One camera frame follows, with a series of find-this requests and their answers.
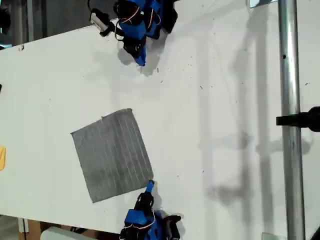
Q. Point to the black camera box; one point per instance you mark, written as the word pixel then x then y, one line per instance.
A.
pixel 101 22

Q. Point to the black clamp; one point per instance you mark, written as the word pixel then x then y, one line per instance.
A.
pixel 300 120

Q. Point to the grey striped towel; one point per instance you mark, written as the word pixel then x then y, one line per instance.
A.
pixel 112 155

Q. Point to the steel post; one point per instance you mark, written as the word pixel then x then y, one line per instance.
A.
pixel 290 75

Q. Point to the yellow object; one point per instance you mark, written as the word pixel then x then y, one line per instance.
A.
pixel 2 158

